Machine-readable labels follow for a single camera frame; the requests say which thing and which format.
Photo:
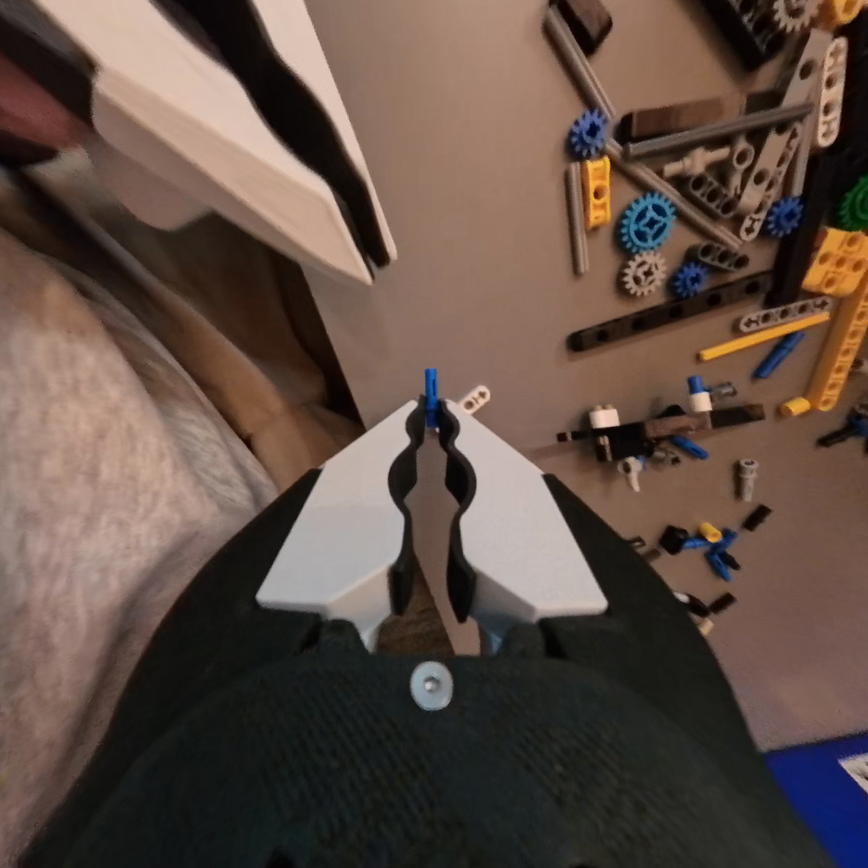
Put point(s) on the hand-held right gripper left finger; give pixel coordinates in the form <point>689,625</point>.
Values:
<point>339,536</point>

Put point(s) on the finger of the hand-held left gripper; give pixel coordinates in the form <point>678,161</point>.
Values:
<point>217,135</point>
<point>325,88</point>

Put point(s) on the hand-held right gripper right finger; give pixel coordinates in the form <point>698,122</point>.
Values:
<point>522,536</point>

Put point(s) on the short white thin lego liftarm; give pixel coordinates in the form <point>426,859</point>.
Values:
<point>475,398</point>

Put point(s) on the small blue lego pin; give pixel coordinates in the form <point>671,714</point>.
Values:
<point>430,390</point>

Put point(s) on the white lego pin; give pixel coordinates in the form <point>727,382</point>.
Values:
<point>632,473</point>

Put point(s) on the white round lego brick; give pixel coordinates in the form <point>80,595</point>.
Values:
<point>603,416</point>

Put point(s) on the black lego plate assembly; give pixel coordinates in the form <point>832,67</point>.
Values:
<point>630,437</point>

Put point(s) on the black lego connector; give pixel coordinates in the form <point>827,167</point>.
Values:
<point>675,539</point>

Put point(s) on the small yellow lego bush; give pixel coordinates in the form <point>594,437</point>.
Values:
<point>710,531</point>

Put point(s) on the black and white lego piece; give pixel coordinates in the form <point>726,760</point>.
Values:
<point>696,608</point>

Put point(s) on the cluster of blue lego pins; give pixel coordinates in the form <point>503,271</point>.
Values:
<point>719,556</point>

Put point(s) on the small black lego tile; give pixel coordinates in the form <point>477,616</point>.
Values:
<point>722,602</point>
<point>756,517</point>

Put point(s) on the white and blue lego piece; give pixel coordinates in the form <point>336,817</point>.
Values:
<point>699,399</point>

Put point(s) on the grey lego pin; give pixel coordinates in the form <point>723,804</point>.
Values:
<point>748,480</point>

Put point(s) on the small grey lego piece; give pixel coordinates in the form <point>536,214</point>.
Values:
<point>723,390</point>

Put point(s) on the long black lego beam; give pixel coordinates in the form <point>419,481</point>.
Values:
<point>807,237</point>
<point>661,319</point>

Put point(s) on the small blue lego gear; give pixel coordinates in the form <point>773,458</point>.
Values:
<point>588,133</point>
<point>784,215</point>
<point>688,279</point>

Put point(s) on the dark brown lego plate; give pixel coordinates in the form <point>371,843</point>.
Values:
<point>678,122</point>
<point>586,20</point>

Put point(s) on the grey lego gear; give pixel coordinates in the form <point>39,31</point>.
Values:
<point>795,10</point>
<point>634,279</point>

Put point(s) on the short yellow lego beam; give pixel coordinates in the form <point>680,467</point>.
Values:
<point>595,207</point>

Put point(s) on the yellow lego axle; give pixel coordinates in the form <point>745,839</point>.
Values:
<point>763,338</point>

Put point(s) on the blue lego axle pin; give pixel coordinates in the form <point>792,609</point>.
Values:
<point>778,355</point>

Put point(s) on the long white thin lego liftarm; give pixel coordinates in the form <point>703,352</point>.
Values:
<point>766,319</point>

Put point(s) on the large blue lego gear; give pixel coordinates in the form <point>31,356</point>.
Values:
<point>647,222</point>

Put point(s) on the dark grey lego beam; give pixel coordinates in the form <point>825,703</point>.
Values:
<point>746,30</point>
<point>709,252</point>
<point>698,180</point>

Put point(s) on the black and blue lego cluster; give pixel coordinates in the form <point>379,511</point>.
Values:
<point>847,428</point>

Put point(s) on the long grey lego axle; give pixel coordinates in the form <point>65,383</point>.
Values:
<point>719,131</point>
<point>671,193</point>

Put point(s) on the long yellow lego beam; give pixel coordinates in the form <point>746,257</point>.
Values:
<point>839,356</point>

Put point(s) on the light grey lego connector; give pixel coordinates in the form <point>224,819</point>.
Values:
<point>695,163</point>

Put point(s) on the yellow lego block assembly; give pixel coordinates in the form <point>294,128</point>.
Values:
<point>831,264</point>

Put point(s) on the light grey lego beam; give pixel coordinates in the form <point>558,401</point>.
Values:
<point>773,173</point>
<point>810,68</point>

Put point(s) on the green lego gear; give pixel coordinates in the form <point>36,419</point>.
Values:
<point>856,203</point>

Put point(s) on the white lego beam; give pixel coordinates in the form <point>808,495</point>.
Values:
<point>831,91</point>

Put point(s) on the yellow lego piece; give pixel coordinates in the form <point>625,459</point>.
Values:
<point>839,10</point>

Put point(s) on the grey fuzzy cloth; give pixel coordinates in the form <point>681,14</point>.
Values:
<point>81,542</point>

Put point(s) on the blue board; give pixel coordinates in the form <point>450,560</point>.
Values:
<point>814,807</point>

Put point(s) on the white printed tag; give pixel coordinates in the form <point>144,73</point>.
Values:
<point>856,774</point>

